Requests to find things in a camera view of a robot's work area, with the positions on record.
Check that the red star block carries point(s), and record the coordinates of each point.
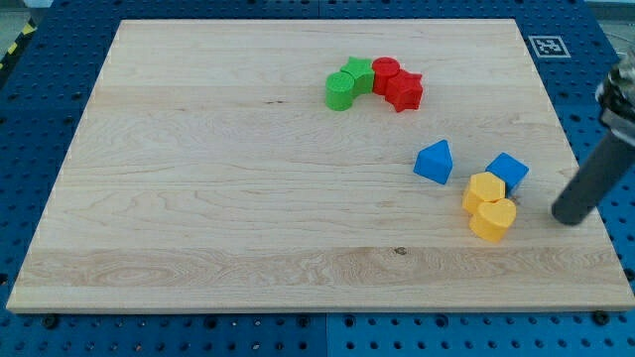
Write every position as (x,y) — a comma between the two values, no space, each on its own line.
(404,90)

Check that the blue cube block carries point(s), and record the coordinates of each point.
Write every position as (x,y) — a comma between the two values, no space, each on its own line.
(509,169)

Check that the red cylinder block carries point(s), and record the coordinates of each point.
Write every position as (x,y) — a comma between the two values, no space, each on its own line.
(384,68)

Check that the yellow hexagon block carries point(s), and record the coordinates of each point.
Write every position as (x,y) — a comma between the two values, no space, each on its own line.
(482,187)

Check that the green star block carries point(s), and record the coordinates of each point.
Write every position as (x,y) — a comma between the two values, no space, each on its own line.
(362,73)

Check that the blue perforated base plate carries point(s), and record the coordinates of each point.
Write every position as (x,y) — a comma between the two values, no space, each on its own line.
(44,95)

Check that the white fiducial marker tag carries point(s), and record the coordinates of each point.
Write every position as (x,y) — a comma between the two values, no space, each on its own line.
(549,47)

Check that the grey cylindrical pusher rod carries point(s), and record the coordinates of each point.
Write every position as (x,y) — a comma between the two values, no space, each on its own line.
(612,157)

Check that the blue triangle block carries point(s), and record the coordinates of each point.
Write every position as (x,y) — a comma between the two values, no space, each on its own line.
(434,162)

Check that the yellow heart block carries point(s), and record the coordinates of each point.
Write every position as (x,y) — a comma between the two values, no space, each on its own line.
(491,220)

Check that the green cylinder block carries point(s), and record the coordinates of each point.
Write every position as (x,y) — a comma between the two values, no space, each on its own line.
(338,91)

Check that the wooden board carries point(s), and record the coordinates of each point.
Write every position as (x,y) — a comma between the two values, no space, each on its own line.
(206,174)

